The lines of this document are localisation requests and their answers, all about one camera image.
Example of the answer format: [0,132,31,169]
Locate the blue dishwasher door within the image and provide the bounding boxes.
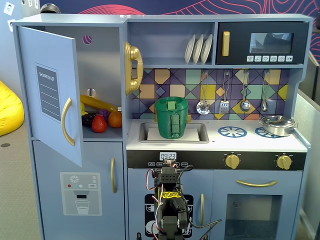
[127,168,215,240]

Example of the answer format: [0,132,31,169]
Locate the blue oven door with window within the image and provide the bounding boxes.
[213,169,304,240]

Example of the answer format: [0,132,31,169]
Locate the black toy microwave door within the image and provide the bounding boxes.
[215,21,310,66]

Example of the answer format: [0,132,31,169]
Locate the blue door with dispenser print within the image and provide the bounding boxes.
[32,140,125,240]

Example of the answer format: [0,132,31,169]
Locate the blue door with shopping list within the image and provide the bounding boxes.
[17,25,84,168]

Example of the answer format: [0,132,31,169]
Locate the green toy pot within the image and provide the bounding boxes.
[154,96,189,139]

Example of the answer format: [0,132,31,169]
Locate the grey toy sink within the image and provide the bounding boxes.
[137,121,210,144]

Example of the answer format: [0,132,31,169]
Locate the digital clock display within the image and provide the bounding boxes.
[159,151,178,161]

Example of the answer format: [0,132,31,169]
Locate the steel slotted skimmer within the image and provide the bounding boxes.
[196,70,212,116]

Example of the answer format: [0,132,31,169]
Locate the toy orange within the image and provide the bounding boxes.
[107,110,123,129]

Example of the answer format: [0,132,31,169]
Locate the light purple toy grapes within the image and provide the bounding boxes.
[97,108,112,124]

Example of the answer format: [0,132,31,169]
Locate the red toy strawberry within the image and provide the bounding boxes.
[91,113,109,134]

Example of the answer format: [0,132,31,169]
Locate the gold toy telephone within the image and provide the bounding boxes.
[123,40,145,97]

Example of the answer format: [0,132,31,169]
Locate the steel slotted spatula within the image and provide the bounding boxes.
[219,70,230,115]

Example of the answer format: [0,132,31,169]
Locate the yellow toy banana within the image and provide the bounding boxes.
[79,94,119,113]

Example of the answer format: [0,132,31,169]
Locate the blue toy kitchen body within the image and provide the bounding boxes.
[11,13,315,240]

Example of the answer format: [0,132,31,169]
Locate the dark purple toy grapes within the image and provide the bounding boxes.
[81,112,97,128]

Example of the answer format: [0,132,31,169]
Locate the white toy plate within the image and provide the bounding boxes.
[192,34,205,65]
[184,34,197,65]
[200,33,214,65]

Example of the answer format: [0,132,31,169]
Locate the gold stove knob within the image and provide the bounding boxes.
[275,154,293,171]
[224,153,241,170]

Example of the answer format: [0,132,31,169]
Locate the steel ladle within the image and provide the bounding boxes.
[239,69,252,113]

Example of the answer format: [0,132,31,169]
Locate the steel spoon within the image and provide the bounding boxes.
[260,69,271,113]

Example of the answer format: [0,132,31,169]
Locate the steel pot with lid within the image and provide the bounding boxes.
[258,114,300,138]

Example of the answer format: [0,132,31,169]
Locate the yellow bean bag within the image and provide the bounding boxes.
[0,80,26,137]

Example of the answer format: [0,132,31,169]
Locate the grey office partition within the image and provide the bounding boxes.
[293,51,320,240]

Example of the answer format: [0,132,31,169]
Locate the grey round object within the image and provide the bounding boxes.
[39,2,62,15]

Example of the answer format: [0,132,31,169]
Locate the short gold fridge door handle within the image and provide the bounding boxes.
[110,156,118,194]

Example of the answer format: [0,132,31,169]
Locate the long gold curved door handle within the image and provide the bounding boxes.
[61,97,76,147]

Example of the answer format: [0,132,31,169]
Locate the gold dishwasher door handle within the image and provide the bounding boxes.
[199,192,205,227]

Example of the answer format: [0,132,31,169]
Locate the gold microwave handle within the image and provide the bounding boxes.
[221,31,231,57]

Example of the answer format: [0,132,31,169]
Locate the gold oven handle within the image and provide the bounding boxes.
[235,178,279,188]

